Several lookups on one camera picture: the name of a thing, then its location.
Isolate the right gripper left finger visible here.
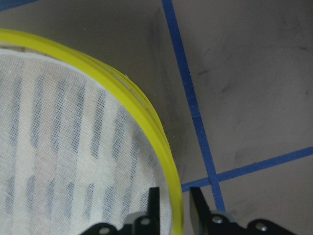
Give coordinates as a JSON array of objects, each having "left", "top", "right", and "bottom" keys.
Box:
[{"left": 148, "top": 187, "right": 160, "bottom": 220}]

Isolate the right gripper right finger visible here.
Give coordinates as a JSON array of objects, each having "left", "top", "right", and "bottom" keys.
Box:
[{"left": 189, "top": 187, "right": 211, "bottom": 235}]

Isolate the centre yellow-rimmed bamboo steamer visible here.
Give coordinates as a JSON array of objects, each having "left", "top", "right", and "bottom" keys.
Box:
[{"left": 70, "top": 47, "right": 183, "bottom": 196}]

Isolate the side yellow-rimmed bamboo steamer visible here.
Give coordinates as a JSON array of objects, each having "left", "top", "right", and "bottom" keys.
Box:
[{"left": 0, "top": 29, "right": 183, "bottom": 235}]

